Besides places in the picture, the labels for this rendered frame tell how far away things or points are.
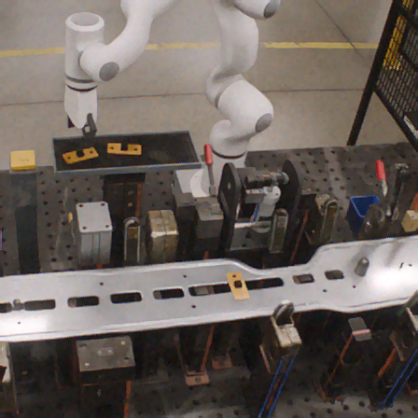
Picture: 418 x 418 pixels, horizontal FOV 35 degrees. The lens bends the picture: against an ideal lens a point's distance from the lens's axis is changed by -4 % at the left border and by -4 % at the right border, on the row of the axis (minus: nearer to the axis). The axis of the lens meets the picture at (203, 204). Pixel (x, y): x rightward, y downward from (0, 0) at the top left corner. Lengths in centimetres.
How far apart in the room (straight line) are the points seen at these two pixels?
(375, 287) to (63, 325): 79
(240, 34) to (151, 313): 74
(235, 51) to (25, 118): 214
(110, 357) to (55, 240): 74
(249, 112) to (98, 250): 58
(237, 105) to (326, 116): 225
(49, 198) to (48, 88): 181
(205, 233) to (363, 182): 98
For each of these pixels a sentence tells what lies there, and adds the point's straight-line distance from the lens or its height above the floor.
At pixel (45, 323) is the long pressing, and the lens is 158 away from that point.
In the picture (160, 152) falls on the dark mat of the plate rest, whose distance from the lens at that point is 176.
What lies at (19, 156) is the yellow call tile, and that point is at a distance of 174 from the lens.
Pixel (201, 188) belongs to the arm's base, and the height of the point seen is 80.
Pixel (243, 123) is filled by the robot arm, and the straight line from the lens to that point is 192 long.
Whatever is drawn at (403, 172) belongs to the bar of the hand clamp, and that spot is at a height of 121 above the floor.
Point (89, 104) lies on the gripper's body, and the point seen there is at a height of 135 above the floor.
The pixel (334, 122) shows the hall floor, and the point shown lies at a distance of 411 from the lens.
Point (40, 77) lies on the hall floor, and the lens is 413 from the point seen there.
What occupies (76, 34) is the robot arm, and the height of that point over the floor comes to 153.
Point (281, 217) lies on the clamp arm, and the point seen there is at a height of 109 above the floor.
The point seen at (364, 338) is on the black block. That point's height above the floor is 99.
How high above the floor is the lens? 227
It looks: 43 degrees down
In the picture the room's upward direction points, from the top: 10 degrees clockwise
